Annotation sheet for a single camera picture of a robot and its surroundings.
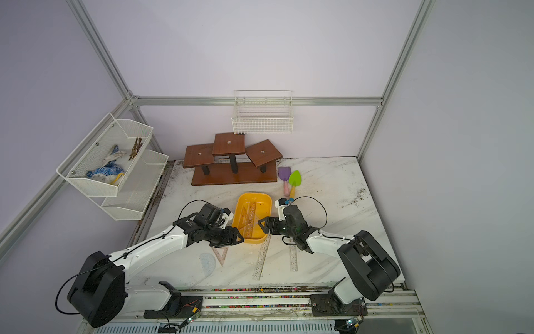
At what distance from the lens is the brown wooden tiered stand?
3.22 feet

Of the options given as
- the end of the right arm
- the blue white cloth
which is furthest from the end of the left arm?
the blue white cloth

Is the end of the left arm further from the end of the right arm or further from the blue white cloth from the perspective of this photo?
the blue white cloth

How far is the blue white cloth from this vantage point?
71cm
